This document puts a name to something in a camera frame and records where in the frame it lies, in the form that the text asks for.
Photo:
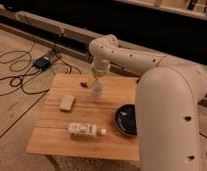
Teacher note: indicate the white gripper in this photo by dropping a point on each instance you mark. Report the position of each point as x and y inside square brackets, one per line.
[100, 68]

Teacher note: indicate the white ceramic cup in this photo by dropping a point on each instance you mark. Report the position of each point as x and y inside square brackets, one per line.
[96, 91]

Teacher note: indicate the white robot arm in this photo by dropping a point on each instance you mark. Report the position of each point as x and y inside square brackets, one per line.
[166, 103]

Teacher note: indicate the black ceramic bowl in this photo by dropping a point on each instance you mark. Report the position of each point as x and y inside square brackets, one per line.
[125, 120]

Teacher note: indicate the small red object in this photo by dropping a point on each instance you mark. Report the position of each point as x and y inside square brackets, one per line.
[83, 84]

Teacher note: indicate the beige sponge block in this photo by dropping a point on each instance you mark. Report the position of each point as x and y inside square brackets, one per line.
[67, 103]

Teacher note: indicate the blue power box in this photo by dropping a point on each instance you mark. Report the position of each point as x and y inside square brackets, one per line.
[42, 63]

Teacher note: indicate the white plastic bottle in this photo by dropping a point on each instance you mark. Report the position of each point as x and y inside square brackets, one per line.
[85, 130]

